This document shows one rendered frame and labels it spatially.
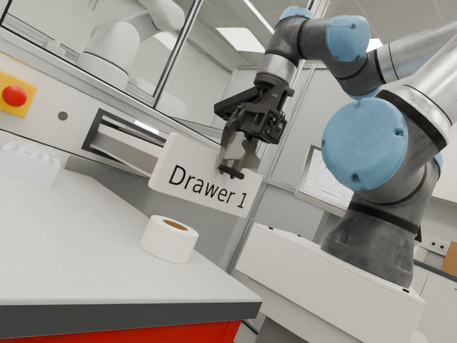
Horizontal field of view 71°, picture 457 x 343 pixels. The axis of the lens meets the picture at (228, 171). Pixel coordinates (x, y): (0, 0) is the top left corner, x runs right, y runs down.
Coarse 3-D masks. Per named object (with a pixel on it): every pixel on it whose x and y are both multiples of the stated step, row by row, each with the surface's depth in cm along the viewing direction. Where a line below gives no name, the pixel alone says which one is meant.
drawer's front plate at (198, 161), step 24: (168, 144) 58; (192, 144) 61; (168, 168) 58; (192, 168) 62; (216, 168) 67; (168, 192) 60; (192, 192) 64; (216, 192) 69; (240, 192) 74; (240, 216) 77
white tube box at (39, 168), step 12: (12, 144) 57; (0, 156) 49; (12, 156) 50; (24, 156) 50; (36, 156) 56; (48, 156) 62; (0, 168) 49; (12, 168) 50; (24, 168) 51; (36, 168) 51; (48, 168) 52; (36, 180) 52; (48, 180) 53
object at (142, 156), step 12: (96, 132) 81; (108, 132) 78; (120, 132) 74; (96, 144) 79; (108, 144) 75; (120, 144) 72; (132, 144) 69; (144, 144) 66; (120, 156) 70; (132, 156) 67; (144, 156) 64; (156, 156) 62; (144, 168) 63
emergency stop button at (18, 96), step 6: (6, 90) 61; (12, 90) 61; (18, 90) 62; (6, 96) 61; (12, 96) 62; (18, 96) 62; (24, 96) 63; (6, 102) 62; (12, 102) 62; (18, 102) 63; (24, 102) 64
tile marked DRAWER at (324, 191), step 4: (320, 188) 133; (324, 188) 134; (320, 192) 132; (324, 192) 132; (328, 192) 133; (332, 192) 133; (336, 192) 134; (328, 196) 131; (332, 196) 132; (336, 196) 132; (340, 196) 133; (336, 200) 131; (340, 200) 131
